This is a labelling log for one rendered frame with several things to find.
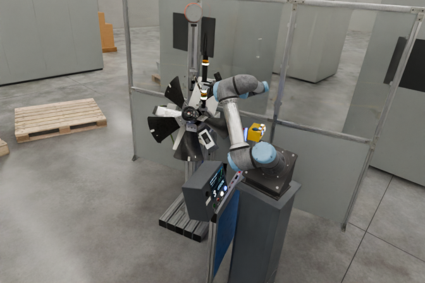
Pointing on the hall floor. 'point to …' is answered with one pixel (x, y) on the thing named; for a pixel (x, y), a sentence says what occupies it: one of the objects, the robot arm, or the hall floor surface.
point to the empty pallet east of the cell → (57, 119)
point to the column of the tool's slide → (191, 56)
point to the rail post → (212, 251)
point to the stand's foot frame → (183, 221)
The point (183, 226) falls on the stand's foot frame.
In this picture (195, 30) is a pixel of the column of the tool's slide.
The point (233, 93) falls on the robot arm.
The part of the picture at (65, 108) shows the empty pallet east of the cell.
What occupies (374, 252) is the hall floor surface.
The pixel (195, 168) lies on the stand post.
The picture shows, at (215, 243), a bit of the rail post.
